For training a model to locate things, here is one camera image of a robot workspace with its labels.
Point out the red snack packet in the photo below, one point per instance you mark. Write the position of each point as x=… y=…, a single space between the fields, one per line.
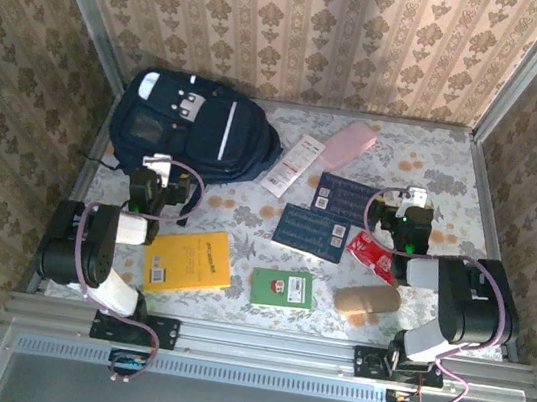
x=369 y=256

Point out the navy blue backpack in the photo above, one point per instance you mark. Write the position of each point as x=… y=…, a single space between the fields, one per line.
x=236 y=145

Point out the navy blue booklet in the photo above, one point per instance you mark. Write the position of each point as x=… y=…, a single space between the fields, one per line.
x=345 y=195
x=309 y=230

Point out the pink pencil case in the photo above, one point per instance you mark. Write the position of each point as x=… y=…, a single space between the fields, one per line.
x=347 y=144

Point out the white card with red print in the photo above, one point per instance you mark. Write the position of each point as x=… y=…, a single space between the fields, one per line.
x=289 y=166

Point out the green notebook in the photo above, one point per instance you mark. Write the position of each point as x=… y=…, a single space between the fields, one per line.
x=268 y=287

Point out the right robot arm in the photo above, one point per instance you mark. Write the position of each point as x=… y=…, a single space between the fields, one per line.
x=464 y=311

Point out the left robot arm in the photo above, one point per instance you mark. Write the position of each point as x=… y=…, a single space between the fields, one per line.
x=98 y=256

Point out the yellow notebook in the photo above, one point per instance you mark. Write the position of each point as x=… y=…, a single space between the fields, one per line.
x=189 y=260

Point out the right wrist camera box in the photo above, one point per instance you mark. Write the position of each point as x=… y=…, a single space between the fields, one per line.
x=416 y=197

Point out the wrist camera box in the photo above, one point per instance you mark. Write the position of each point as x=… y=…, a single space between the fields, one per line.
x=157 y=164
x=416 y=197

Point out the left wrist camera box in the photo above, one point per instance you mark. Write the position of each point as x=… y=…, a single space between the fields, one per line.
x=157 y=164

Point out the aluminium side rail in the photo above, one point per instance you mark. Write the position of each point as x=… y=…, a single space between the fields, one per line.
x=79 y=188
x=494 y=245

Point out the aluminium wall-side rail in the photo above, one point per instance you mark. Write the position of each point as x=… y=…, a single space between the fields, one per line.
x=387 y=119

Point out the aluminium corner post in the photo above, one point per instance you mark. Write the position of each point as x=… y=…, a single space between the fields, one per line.
x=88 y=7
x=526 y=73

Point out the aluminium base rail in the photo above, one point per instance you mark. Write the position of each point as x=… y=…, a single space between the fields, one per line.
x=267 y=345

